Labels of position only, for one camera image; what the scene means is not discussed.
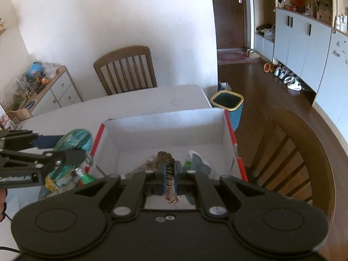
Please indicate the green round foil packet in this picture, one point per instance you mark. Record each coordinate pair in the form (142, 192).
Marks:
(75, 139)

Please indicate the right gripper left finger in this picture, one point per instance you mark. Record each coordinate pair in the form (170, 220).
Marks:
(136, 190)

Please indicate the left hand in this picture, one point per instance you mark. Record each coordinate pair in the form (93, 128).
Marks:
(3, 196)

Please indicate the red doormat rug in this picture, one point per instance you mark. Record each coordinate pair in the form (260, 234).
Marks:
(236, 56)

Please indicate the blue globe toy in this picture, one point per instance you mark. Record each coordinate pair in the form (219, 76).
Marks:
(34, 72)

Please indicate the brown crumpled paper packet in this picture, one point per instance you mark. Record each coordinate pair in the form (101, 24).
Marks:
(152, 163)

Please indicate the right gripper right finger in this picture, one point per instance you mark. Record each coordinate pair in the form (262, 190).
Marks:
(202, 189)

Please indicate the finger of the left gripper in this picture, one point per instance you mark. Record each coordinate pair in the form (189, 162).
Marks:
(47, 142)
(73, 157)

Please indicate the light blue cabinet wall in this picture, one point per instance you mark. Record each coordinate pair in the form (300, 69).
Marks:
(308, 37)

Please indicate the white sideboard with drawers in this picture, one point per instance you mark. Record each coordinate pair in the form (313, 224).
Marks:
(60, 92)

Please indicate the red cardboard box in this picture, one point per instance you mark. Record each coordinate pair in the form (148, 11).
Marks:
(122, 145)

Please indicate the wooden chair at right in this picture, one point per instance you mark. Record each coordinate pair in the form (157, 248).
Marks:
(290, 160)

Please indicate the wooden chair behind table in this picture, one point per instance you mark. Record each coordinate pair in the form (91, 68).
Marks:
(126, 69)

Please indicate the blue waste bin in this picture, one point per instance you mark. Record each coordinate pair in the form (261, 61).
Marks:
(232, 102)

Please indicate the white green plastic packet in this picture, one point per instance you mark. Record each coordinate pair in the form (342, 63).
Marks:
(195, 162)

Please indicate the white sneakers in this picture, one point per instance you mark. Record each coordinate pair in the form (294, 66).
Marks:
(292, 83)

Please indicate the dark wooden door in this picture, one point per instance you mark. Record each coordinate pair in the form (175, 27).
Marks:
(229, 23)

